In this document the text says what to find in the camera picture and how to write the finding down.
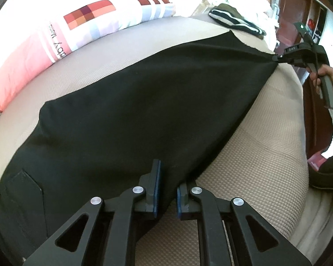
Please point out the long patchwork bolster pillow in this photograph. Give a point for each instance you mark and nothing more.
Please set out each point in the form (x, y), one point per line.
(29, 48)

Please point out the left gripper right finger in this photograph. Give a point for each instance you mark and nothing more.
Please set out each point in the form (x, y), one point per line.
(233, 232)

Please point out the brown wooden wardrobe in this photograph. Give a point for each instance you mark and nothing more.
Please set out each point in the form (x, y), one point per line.
(317, 119)

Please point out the person right hand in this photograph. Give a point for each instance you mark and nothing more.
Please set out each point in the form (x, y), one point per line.
(324, 70)

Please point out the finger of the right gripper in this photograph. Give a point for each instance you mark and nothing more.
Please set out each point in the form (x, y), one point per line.
(284, 58)

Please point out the beige mattress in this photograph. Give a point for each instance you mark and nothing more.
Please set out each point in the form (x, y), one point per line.
(263, 162)

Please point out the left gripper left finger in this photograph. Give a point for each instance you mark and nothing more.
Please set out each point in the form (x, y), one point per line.
(103, 232)

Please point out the black pants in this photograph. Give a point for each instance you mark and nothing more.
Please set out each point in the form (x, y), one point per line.
(180, 106)

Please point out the striped olive folded garment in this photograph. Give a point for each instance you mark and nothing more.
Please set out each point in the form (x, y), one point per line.
(229, 17)

